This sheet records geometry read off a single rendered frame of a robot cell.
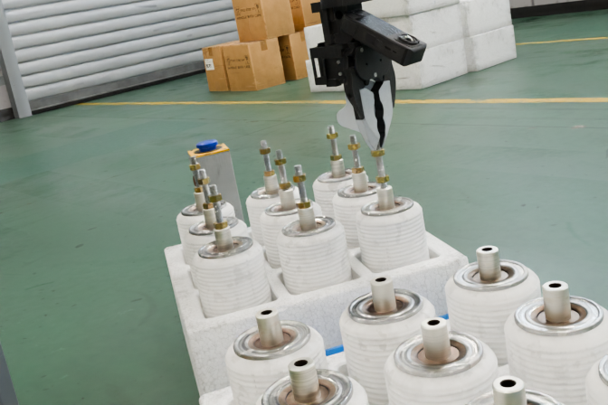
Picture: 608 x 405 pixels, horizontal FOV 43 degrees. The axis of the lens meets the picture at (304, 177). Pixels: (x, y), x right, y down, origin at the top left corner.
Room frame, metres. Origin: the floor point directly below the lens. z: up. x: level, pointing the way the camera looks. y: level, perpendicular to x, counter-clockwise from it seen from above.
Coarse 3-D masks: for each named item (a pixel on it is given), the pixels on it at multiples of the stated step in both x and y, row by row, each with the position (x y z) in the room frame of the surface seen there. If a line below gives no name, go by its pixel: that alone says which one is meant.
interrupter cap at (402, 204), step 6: (396, 198) 1.07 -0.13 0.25; (402, 198) 1.06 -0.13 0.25; (408, 198) 1.06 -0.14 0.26; (366, 204) 1.06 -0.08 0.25; (372, 204) 1.06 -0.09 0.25; (378, 204) 1.06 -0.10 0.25; (396, 204) 1.05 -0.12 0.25; (402, 204) 1.04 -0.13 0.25; (408, 204) 1.03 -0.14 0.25; (366, 210) 1.04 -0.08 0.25; (372, 210) 1.04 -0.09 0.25; (378, 210) 1.04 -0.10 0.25; (390, 210) 1.02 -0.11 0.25; (396, 210) 1.02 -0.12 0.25; (402, 210) 1.01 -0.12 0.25; (372, 216) 1.02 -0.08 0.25; (378, 216) 1.01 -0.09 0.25
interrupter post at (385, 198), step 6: (390, 186) 1.04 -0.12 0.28; (378, 192) 1.04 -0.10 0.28; (384, 192) 1.03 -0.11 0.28; (390, 192) 1.03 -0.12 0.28; (378, 198) 1.04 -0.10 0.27; (384, 198) 1.03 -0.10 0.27; (390, 198) 1.03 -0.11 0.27; (384, 204) 1.03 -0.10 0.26; (390, 204) 1.03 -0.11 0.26; (384, 210) 1.03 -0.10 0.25
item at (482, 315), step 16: (528, 272) 0.73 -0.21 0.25; (448, 288) 0.74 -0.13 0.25; (512, 288) 0.70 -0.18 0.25; (528, 288) 0.70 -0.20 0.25; (448, 304) 0.74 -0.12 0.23; (464, 304) 0.71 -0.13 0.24; (480, 304) 0.70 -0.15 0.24; (496, 304) 0.69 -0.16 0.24; (512, 304) 0.69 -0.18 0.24; (464, 320) 0.71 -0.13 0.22; (480, 320) 0.70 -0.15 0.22; (496, 320) 0.69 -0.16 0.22; (480, 336) 0.70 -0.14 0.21; (496, 336) 0.69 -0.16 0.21; (496, 352) 0.69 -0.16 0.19
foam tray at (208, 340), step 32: (352, 256) 1.07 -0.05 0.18; (448, 256) 1.00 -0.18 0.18; (192, 288) 1.05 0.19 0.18; (352, 288) 0.95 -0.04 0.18; (416, 288) 0.97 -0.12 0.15; (192, 320) 0.94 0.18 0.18; (224, 320) 0.92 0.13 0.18; (320, 320) 0.94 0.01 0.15; (192, 352) 0.90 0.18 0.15; (224, 352) 0.91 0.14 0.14; (224, 384) 0.91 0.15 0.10
